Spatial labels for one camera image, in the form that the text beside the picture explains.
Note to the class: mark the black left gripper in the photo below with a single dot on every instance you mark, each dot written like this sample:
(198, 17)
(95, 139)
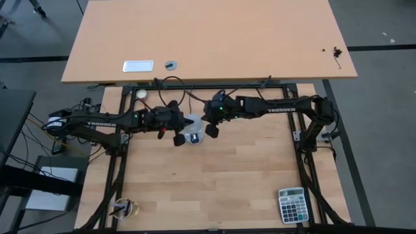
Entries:
(162, 120)

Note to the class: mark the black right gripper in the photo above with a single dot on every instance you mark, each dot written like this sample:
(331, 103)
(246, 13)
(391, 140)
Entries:
(222, 112)

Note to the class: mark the chrome lamp socket clear base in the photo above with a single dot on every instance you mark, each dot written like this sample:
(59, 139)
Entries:
(194, 138)

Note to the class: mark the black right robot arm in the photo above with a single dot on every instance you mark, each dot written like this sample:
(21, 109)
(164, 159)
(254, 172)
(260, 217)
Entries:
(279, 109)

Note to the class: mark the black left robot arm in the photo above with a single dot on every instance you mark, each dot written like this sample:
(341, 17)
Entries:
(97, 122)

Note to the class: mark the small white patterned bowl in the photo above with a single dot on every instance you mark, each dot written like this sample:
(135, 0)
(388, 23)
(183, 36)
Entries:
(141, 94)

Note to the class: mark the silver rectangular desk plate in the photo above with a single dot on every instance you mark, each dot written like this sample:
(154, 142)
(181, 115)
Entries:
(138, 66)

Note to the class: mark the light wooden desk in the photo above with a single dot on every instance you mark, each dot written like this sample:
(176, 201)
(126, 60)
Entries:
(211, 39)

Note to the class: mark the clear round cup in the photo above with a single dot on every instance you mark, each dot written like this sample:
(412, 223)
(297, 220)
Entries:
(135, 209)

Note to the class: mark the small black tool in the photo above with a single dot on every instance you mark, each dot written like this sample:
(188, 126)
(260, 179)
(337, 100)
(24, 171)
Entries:
(127, 206)

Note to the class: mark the grey desk calculator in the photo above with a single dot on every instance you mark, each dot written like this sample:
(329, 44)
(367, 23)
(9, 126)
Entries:
(293, 205)

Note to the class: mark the black power adapter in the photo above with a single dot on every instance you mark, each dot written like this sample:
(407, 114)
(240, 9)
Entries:
(57, 148)

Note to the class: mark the white flat box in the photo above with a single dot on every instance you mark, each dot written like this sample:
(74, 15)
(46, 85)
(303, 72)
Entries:
(52, 191)

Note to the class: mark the small black clip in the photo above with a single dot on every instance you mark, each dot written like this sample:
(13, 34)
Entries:
(337, 52)

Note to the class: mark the black side table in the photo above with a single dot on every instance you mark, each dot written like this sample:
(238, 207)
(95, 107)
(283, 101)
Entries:
(13, 110)

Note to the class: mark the black chair leg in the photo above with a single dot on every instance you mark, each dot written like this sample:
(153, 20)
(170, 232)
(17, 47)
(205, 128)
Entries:
(39, 9)

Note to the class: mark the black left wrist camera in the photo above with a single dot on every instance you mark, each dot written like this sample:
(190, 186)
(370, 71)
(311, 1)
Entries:
(172, 104)

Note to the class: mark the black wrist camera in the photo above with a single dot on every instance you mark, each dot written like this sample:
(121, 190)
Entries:
(172, 104)
(219, 96)

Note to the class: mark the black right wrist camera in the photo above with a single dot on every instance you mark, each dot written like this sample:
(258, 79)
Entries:
(219, 96)

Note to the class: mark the grey metal bracket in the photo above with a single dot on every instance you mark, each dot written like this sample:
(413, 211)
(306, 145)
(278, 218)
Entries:
(328, 136)
(296, 136)
(124, 138)

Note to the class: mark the black aluminium table frame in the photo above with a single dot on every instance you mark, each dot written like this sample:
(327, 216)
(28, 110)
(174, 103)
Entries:
(276, 86)

